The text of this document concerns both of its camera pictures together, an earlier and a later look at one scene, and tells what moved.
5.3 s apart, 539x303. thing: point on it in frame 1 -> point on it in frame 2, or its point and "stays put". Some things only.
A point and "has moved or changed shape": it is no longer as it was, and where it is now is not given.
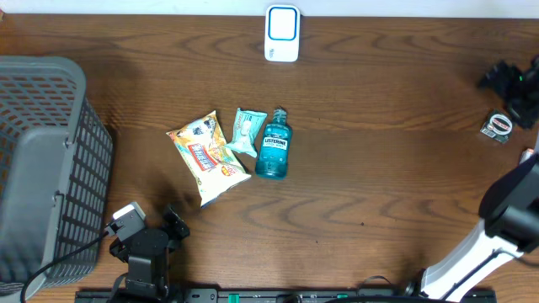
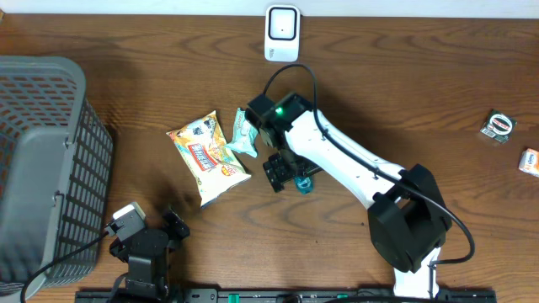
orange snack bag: (214, 167) stays put
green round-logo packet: (498, 126) stays put
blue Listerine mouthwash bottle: (272, 162) has moved or changed shape
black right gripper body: (518, 88) -> (287, 164)
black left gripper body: (168, 235) stays put
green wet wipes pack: (247, 124) stays put
